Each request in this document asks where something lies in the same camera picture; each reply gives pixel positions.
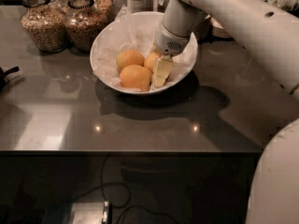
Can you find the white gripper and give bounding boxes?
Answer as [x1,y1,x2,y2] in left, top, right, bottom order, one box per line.
[151,21,191,88]

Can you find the orange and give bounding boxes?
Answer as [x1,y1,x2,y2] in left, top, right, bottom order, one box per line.
[120,64,152,91]
[116,49,145,73]
[144,51,161,72]

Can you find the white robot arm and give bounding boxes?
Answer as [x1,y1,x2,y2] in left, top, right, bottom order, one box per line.
[154,0,299,224]

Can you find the white bowl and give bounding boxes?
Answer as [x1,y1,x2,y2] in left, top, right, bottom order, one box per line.
[89,11,199,96]

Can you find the white paper liner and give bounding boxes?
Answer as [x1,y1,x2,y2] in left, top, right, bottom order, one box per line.
[93,5,198,93]

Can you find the left stack paper bowls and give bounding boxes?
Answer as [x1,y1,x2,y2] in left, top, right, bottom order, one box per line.
[192,15,211,41]

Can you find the stack paper bowls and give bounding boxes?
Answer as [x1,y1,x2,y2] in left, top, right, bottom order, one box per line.
[210,18,231,38]
[192,15,211,41]

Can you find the right stack paper bowls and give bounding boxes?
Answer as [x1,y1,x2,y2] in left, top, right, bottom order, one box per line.
[210,18,231,38]

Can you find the back glass grain jar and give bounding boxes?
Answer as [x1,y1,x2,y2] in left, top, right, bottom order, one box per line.
[93,0,113,22]

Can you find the glass grain jar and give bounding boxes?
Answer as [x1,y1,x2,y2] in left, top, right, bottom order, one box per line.
[64,0,107,52]
[21,0,68,53]
[93,0,113,22]

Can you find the middle glass grain jar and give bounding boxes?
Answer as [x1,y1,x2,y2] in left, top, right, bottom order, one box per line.
[64,0,107,52]

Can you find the left glass grain jar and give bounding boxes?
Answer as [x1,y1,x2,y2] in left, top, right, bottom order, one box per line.
[21,0,68,53]

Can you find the metal box below table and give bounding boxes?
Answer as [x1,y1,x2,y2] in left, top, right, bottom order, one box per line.
[43,202,111,224]

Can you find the black cable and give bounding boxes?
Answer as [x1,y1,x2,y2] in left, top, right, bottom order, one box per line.
[71,154,180,224]

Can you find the black handle object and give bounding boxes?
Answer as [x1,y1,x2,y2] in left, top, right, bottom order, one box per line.
[0,66,20,91]

